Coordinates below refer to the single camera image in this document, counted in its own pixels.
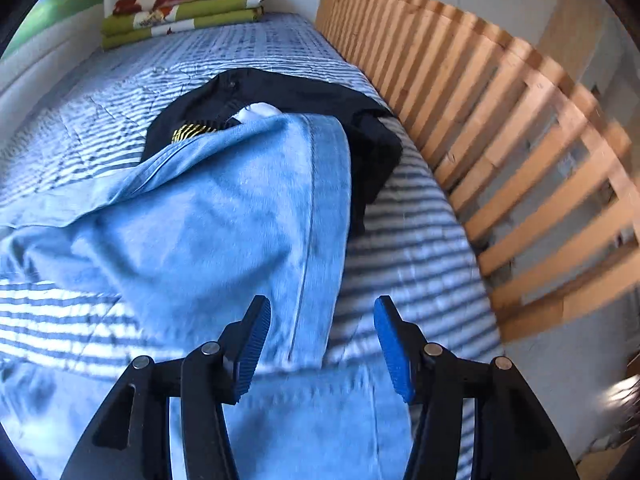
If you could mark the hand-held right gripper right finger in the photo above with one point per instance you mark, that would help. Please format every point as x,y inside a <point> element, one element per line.
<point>395,355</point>

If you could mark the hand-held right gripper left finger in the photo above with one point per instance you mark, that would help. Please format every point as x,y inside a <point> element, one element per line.
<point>252,347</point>

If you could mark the light blue jeans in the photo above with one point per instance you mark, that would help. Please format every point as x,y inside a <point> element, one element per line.
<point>225,235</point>

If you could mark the blue white striped bed quilt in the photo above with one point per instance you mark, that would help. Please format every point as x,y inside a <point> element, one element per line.
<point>415,240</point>

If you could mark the black garment with yellow stripes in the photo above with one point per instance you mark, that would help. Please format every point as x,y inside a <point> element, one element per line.
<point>300,92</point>

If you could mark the wooden door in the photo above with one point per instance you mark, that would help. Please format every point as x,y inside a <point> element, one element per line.
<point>570,30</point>

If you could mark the wooden slatted rail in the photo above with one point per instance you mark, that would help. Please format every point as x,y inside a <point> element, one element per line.
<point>475,85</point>

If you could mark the landscape wall poster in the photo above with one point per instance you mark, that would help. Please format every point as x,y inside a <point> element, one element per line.
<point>60,10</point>

